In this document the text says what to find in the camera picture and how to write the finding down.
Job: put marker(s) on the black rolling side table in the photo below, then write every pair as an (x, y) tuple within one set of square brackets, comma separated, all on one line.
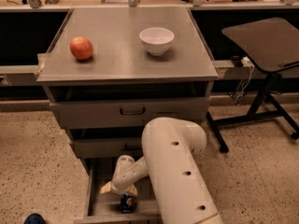
[(272, 46)]

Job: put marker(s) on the blue pepsi can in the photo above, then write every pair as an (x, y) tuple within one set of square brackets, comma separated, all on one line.
[(127, 203)]

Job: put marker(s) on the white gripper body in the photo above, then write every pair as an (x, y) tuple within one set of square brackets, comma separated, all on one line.
[(120, 183)]

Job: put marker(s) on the white ceramic bowl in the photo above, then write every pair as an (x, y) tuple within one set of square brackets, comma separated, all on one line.
[(156, 40)]

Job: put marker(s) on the grey drawer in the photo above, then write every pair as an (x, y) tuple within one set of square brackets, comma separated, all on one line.
[(105, 148), (125, 113), (105, 208)]

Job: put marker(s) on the bottom grey drawer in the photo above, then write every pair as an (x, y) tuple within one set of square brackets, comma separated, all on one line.
[(105, 208)]

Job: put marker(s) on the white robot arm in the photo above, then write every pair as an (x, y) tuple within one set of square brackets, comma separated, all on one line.
[(180, 190)]

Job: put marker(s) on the red apple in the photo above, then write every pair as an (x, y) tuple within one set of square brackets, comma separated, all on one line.
[(81, 48)]

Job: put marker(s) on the grey drawer cabinet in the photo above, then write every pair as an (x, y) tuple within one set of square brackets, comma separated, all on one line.
[(120, 68)]

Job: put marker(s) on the blue shoe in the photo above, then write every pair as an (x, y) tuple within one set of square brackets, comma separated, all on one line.
[(34, 218)]

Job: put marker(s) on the middle grey drawer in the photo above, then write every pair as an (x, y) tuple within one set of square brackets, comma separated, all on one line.
[(105, 148)]

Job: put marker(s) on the top grey drawer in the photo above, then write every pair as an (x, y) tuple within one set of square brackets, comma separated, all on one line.
[(125, 113)]

